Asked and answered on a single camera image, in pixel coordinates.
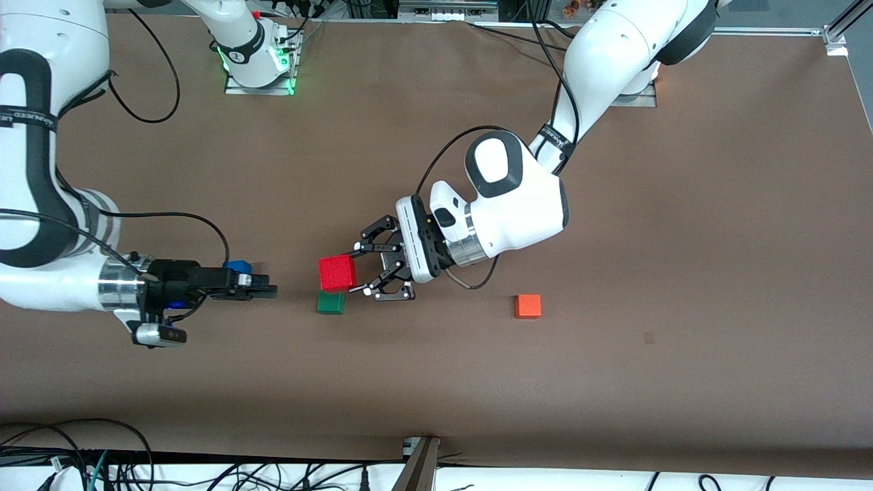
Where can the orange wooden block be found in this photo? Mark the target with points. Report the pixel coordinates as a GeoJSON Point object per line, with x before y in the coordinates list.
{"type": "Point", "coordinates": [528, 306]}

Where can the aluminium frame profile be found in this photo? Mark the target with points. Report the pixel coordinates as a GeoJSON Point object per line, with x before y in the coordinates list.
{"type": "Point", "coordinates": [837, 34]}

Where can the grey power strip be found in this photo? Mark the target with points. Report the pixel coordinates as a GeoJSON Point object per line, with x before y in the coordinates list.
{"type": "Point", "coordinates": [447, 10]}

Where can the aluminium table edge rail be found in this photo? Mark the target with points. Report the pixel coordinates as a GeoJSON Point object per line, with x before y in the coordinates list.
{"type": "Point", "coordinates": [771, 30]}

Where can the orange background item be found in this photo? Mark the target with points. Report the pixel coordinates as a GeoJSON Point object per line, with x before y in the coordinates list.
{"type": "Point", "coordinates": [574, 5]}

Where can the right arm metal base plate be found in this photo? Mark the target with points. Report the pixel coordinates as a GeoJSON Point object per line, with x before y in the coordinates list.
{"type": "Point", "coordinates": [259, 91]}

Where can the blue wooden block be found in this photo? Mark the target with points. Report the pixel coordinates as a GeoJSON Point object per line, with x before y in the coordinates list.
{"type": "Point", "coordinates": [237, 266]}

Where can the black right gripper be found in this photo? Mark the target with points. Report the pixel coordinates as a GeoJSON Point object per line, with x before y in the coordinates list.
{"type": "Point", "coordinates": [172, 276]}

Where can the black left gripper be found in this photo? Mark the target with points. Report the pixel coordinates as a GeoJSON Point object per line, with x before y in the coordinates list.
{"type": "Point", "coordinates": [431, 248]}

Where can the small metal bracket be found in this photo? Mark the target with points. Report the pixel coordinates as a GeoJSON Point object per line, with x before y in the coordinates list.
{"type": "Point", "coordinates": [409, 447]}

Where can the grey support beam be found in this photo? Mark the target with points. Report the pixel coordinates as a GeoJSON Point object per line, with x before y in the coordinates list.
{"type": "Point", "coordinates": [419, 470]}

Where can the red wooden block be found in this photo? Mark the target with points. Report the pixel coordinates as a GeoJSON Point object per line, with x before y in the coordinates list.
{"type": "Point", "coordinates": [336, 273]}

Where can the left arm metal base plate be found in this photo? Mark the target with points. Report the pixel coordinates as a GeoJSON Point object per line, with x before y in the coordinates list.
{"type": "Point", "coordinates": [641, 101]}

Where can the green wooden block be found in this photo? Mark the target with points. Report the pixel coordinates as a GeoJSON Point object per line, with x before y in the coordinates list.
{"type": "Point", "coordinates": [331, 305]}

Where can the brown paper table cover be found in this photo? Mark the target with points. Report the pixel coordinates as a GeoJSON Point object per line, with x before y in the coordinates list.
{"type": "Point", "coordinates": [614, 395]}

